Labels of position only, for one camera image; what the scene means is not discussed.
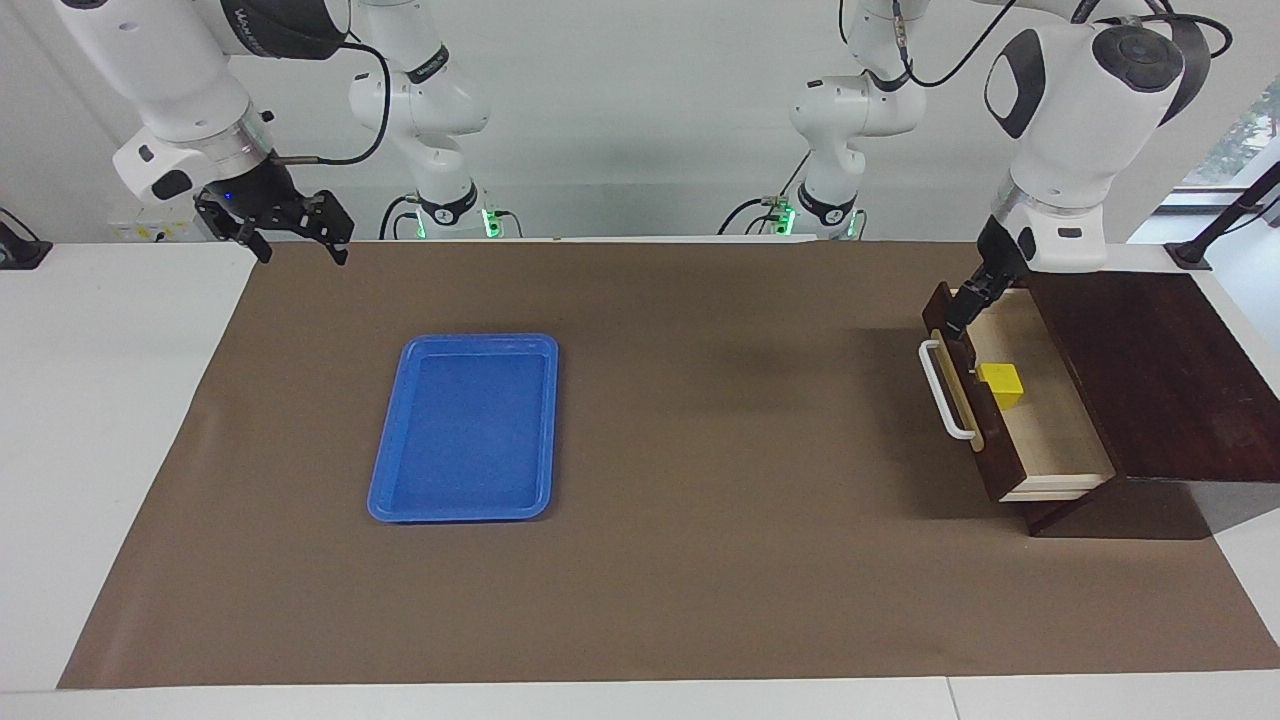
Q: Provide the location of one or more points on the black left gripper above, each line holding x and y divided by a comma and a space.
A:
1003, 255

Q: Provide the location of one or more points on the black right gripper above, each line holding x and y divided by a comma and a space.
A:
255, 198

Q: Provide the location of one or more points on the yellow cube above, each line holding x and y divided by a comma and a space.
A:
1002, 385

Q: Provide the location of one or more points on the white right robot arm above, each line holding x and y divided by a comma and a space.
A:
170, 70

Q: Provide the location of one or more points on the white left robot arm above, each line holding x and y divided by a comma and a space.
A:
1085, 120

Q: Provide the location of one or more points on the white box with yellow label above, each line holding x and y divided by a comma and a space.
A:
140, 225

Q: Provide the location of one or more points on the dark wooden cabinet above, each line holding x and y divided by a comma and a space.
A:
1170, 380

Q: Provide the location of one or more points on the black clamp stand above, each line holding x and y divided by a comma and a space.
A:
1190, 255

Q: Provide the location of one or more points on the blue plastic tray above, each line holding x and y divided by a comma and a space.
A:
465, 430

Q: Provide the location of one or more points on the brown table mat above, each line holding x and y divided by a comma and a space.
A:
700, 500

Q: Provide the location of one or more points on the black table mount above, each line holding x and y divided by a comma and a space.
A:
20, 255

